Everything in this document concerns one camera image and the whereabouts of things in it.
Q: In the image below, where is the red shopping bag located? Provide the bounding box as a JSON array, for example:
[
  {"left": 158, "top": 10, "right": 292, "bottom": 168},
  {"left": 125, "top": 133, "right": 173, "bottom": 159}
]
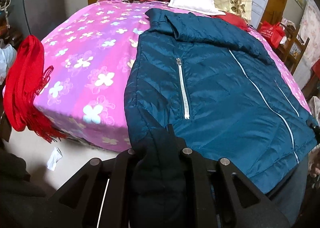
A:
[{"left": 258, "top": 21, "right": 285, "bottom": 49}]

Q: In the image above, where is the pink floral bed sheet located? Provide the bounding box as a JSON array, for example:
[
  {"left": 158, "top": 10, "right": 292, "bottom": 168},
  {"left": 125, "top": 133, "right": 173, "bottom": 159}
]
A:
[{"left": 34, "top": 1, "right": 310, "bottom": 152}]

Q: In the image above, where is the wooden chair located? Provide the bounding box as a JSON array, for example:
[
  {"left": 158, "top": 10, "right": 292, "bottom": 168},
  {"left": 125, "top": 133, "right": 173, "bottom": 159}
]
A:
[{"left": 276, "top": 23, "right": 310, "bottom": 75}]

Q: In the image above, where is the white folded cloth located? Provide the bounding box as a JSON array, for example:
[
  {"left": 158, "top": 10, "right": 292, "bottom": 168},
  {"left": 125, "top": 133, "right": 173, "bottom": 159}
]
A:
[{"left": 168, "top": 0, "right": 225, "bottom": 16}]

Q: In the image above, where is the red fringed scarf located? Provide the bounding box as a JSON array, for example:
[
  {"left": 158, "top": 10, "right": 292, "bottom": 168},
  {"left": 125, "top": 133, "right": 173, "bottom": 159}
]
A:
[{"left": 3, "top": 35, "right": 66, "bottom": 143}]

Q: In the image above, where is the red ruffled pillow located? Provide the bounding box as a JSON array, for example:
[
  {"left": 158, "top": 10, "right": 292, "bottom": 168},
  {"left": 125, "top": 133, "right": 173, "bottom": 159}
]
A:
[{"left": 211, "top": 12, "right": 249, "bottom": 32}]

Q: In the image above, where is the pink lace cover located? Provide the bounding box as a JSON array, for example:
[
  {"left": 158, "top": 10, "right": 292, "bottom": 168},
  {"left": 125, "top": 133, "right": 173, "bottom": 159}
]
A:
[{"left": 299, "top": 0, "right": 320, "bottom": 67}]

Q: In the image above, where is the white paper scrap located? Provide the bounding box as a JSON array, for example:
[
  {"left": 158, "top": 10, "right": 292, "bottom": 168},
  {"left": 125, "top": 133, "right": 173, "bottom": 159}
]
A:
[{"left": 46, "top": 147, "right": 63, "bottom": 171}]

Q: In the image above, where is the teal puffer jacket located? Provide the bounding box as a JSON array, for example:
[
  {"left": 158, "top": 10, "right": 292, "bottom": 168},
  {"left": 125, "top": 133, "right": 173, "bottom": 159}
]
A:
[{"left": 124, "top": 8, "right": 318, "bottom": 228}]

